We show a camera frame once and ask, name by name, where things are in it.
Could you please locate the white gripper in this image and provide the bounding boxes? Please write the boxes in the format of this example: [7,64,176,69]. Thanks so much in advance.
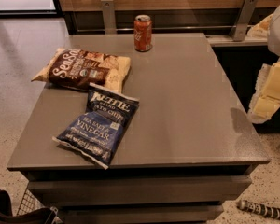
[247,5,280,124]

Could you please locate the red coke can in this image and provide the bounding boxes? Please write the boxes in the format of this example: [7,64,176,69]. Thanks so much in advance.
[134,14,152,52]

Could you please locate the blue Kettle chip bag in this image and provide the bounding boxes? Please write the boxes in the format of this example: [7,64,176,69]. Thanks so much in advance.
[52,83,139,169]

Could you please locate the brown Sensible chip bag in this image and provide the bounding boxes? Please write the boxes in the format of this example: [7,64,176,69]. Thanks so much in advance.
[32,48,131,92]

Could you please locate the grey drawer cabinet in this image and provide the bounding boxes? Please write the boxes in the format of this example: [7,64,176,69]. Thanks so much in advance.
[7,34,269,224]

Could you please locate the patterned cylinder on floor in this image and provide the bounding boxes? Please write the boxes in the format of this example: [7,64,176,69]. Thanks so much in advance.
[237,200,280,220]

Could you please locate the dark brown chair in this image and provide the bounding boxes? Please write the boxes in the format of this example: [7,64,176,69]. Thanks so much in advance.
[0,189,57,224]

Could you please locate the right metal bracket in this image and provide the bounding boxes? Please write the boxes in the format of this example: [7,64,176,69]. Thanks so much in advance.
[230,0,258,42]

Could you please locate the metal bracket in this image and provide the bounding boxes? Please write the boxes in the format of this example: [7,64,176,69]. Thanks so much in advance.
[101,0,117,35]
[230,0,258,42]

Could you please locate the left metal bracket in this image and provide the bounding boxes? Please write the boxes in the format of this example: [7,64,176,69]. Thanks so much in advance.
[101,0,117,35]

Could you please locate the wire basket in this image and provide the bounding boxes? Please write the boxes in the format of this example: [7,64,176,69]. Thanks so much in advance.
[17,189,58,224]

